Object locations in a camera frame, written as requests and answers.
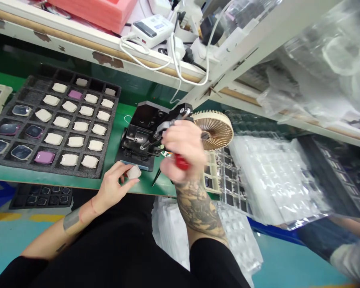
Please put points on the person's left hand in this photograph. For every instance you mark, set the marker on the person's left hand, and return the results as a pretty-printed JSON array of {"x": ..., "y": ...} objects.
[{"x": 109, "y": 187}]

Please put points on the person's right hand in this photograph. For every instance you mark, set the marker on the person's right hand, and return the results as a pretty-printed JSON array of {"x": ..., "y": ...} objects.
[{"x": 189, "y": 144}]

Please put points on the person's right fingers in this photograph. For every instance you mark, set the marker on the person's right fingers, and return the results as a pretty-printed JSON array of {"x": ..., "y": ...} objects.
[{"x": 171, "y": 141}]

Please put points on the beige watch case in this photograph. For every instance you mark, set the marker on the beige watch case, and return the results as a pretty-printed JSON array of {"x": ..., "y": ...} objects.
[{"x": 134, "y": 172}]

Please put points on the black hand press machine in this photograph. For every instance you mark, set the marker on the black hand press machine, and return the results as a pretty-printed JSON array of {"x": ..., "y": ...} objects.
[{"x": 141, "y": 132}]

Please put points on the black tweezers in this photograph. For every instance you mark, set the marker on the black tweezers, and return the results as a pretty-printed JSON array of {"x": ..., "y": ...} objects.
[{"x": 156, "y": 179}]

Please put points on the beige round desk fan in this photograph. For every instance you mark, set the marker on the beige round desk fan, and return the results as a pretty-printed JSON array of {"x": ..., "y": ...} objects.
[{"x": 219, "y": 129}]

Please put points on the beige tray of dark screens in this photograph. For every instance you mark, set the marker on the beige tray of dark screens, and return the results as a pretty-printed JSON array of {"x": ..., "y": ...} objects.
[{"x": 211, "y": 174}]

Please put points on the white plug adapter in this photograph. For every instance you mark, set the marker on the white plug adapter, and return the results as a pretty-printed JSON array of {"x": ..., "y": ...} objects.
[{"x": 177, "y": 46}]

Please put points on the rows of beige cases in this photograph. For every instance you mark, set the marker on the rows of beige cases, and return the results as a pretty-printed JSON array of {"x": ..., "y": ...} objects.
[{"x": 78, "y": 126}]

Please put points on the purple watch case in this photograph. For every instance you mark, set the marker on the purple watch case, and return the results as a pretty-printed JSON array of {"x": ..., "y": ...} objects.
[
  {"x": 75, "y": 94},
  {"x": 44, "y": 157}
]

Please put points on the stack of clear plastic trays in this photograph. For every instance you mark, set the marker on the stack of clear plastic trays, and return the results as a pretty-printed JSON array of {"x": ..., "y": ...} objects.
[{"x": 273, "y": 180}]

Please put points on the white power supply box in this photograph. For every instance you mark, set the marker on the white power supply box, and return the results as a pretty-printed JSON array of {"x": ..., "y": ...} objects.
[{"x": 151, "y": 30}]

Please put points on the stack of white plastic trays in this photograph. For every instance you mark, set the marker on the stack of white plastic trays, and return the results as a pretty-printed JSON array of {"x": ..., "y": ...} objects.
[{"x": 237, "y": 240}]

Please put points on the person's body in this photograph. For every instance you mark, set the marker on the person's body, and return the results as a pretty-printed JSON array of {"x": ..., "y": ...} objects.
[{"x": 117, "y": 249}]

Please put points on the white metal shelf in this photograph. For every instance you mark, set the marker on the white metal shelf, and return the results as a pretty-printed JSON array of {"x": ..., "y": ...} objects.
[{"x": 78, "y": 45}]

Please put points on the purple-rimmed glass watch face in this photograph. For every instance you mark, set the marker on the purple-rimmed glass watch face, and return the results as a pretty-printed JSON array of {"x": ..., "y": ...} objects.
[
  {"x": 33, "y": 131},
  {"x": 9, "y": 129}
]

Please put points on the black tray of watch frames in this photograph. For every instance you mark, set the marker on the black tray of watch frames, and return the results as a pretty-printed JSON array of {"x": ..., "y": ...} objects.
[{"x": 42, "y": 196}]

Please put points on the pink foam sheet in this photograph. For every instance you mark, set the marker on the pink foam sheet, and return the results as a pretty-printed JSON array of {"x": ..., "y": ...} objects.
[{"x": 93, "y": 12}]

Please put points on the black foam compartment tray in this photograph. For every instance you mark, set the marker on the black foam compartment tray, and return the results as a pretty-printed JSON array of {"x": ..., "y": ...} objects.
[{"x": 24, "y": 99}]

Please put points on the white-rimmed glass watch face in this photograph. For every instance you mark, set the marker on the white-rimmed glass watch face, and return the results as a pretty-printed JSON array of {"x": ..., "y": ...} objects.
[{"x": 21, "y": 110}]

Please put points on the black plastic parts tray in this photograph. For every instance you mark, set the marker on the black plastic parts tray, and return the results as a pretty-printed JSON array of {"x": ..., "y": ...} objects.
[{"x": 339, "y": 177}]

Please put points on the clear plastic bags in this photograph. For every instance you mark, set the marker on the clear plastic bags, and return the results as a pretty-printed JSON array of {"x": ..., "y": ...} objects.
[{"x": 324, "y": 60}]

